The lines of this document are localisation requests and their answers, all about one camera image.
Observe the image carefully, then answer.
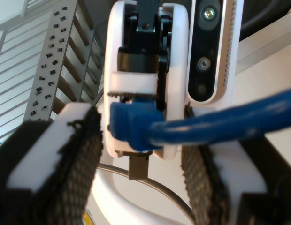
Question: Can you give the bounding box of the blue network cable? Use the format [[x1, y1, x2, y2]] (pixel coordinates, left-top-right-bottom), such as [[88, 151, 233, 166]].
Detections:
[[109, 85, 291, 152]]

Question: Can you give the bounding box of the gripper camera bar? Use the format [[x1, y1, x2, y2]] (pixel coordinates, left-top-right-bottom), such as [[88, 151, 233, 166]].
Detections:
[[185, 0, 248, 111]]

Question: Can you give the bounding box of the thick grey cable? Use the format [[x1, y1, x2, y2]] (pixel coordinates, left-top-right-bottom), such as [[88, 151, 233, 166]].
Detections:
[[97, 163, 195, 220]]

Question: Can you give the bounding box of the black server rack frame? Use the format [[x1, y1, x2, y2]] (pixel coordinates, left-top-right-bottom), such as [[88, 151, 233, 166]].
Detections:
[[23, 4, 78, 124]]

